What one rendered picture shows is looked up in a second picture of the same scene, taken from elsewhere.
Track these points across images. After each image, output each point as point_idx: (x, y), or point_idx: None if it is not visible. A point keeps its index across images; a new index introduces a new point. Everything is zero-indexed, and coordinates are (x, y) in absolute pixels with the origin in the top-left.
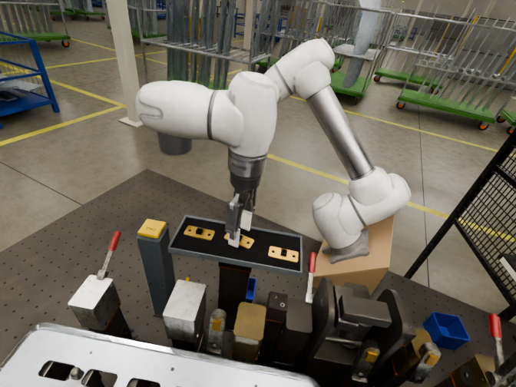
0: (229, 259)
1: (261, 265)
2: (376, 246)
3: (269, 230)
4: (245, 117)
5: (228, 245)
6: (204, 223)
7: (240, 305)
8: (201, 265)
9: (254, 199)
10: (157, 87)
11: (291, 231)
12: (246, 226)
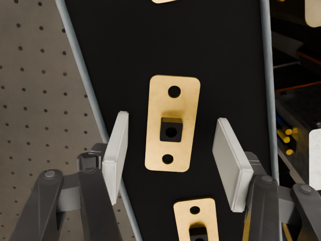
0: (275, 120)
1: (269, 4)
2: None
3: (73, 37)
4: None
5: (210, 145)
6: (155, 236)
7: (316, 22)
8: (95, 129)
9: (50, 216)
10: None
11: None
12: (126, 135)
